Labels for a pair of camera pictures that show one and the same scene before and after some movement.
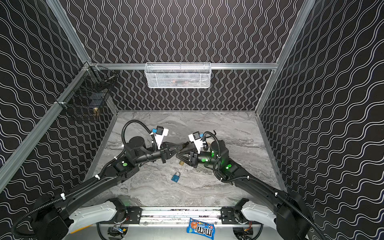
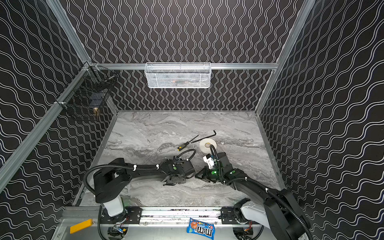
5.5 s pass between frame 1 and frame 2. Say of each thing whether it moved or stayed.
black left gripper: moved
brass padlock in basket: stayed
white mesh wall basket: stayed
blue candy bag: stayed
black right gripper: moved
